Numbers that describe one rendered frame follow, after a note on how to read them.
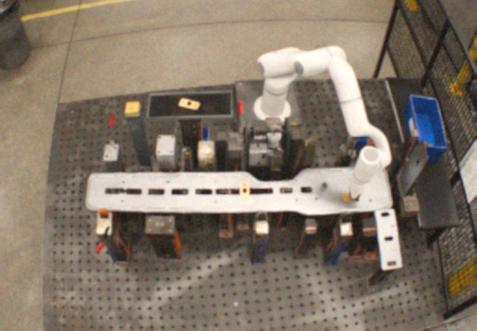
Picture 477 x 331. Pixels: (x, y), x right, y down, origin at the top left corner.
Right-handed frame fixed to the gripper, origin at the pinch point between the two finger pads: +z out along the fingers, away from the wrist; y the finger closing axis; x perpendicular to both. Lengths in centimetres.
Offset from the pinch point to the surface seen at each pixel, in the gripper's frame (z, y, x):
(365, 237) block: 6.2, 18.4, 5.3
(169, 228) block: 0, 14, -78
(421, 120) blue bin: 0, -40, 46
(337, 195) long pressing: 3.0, -1.5, -6.5
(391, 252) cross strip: 3.0, 28.2, 16.0
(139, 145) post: 13, -36, -96
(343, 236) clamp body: -0.8, 19.8, -7.1
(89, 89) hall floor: 102, -153, -165
